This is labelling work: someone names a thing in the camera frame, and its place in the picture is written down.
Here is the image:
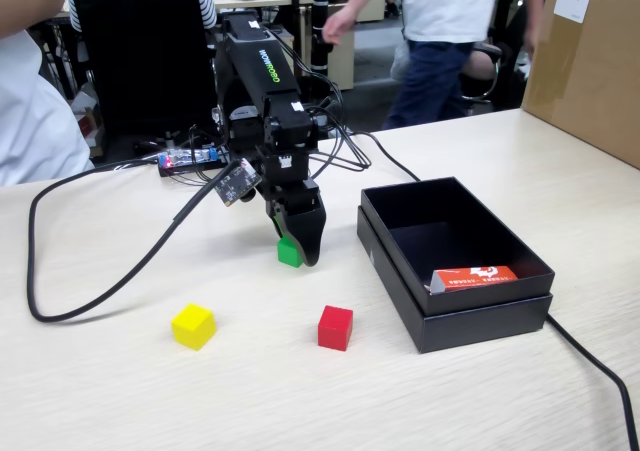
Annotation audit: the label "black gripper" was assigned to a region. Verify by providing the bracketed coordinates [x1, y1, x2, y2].
[258, 148, 328, 268]

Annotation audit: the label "green cube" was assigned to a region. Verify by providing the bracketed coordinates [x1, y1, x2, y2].
[277, 236, 305, 269]

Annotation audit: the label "red cube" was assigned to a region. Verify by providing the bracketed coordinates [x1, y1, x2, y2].
[317, 304, 354, 353]

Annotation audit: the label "yellow cube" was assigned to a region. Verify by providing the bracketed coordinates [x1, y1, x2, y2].
[170, 303, 217, 352]

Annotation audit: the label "black cardboard box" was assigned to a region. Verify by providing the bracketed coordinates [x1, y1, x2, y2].
[360, 175, 556, 317]

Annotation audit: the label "black box lid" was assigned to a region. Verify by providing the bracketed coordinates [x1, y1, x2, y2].
[356, 205, 554, 355]

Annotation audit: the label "brown cardboard box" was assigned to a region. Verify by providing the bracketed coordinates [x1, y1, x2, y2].
[521, 0, 640, 170]

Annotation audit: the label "controller board with red light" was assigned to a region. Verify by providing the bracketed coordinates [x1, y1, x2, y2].
[157, 145, 231, 177]

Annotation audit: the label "orange matchbox white print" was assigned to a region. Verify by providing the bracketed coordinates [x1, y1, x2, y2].
[424, 264, 520, 296]

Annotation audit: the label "grey cloth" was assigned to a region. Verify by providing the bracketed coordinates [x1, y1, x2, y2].
[389, 40, 414, 80]

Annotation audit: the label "black pole stand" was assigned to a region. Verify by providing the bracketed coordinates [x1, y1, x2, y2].
[308, 0, 334, 77]

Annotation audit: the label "black office chair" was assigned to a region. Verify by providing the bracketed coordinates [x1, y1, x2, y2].
[67, 0, 221, 162]

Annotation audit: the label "person in striped shirt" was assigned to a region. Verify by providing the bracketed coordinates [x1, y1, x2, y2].
[64, 0, 219, 35]

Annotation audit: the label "walking person blue jeans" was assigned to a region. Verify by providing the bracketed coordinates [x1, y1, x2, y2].
[322, 0, 546, 131]

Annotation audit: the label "seated person white shirt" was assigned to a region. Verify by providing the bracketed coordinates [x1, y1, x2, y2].
[0, 30, 96, 187]

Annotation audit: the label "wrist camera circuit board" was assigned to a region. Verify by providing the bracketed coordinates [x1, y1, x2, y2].
[214, 158, 264, 207]

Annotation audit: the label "thin black servo wires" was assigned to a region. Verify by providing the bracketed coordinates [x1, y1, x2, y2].
[269, 28, 374, 172]

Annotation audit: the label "thick black camera cable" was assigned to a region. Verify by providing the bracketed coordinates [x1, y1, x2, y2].
[27, 160, 241, 324]

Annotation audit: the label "chrome frame office chair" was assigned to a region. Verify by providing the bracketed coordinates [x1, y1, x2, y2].
[459, 40, 504, 105]

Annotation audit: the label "black power cable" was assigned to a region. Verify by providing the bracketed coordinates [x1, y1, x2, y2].
[344, 129, 640, 451]

